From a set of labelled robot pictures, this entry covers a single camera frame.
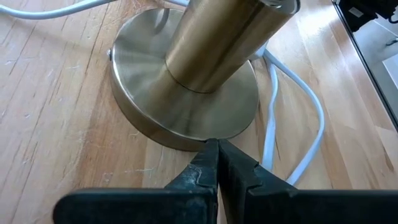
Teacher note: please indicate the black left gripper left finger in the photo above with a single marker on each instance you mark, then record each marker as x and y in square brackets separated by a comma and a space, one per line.
[186, 202]

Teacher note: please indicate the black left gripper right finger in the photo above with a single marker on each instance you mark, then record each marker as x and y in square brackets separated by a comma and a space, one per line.
[264, 202]

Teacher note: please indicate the brass lamp socket base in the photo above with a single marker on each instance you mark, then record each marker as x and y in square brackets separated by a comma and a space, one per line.
[186, 102]

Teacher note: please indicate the black aluminium table frame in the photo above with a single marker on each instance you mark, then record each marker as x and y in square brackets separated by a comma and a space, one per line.
[373, 76]

